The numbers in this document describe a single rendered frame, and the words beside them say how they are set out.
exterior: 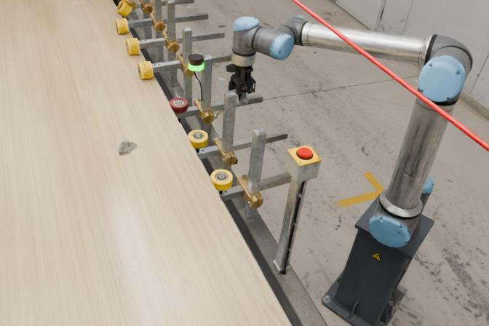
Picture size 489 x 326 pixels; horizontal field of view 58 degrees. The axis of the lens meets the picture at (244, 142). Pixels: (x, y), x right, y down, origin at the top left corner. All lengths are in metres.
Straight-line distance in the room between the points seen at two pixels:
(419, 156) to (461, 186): 1.86
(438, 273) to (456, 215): 0.52
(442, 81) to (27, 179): 1.36
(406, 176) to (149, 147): 0.93
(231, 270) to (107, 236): 0.40
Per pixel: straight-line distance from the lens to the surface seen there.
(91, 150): 1.74
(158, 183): 1.58
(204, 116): 1.94
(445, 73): 1.35
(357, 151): 3.31
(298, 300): 1.55
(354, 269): 2.15
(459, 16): 4.31
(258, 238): 1.67
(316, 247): 2.60
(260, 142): 1.47
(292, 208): 1.34
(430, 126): 1.44
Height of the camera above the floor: 2.00
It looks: 39 degrees down
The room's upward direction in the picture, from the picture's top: 5 degrees clockwise
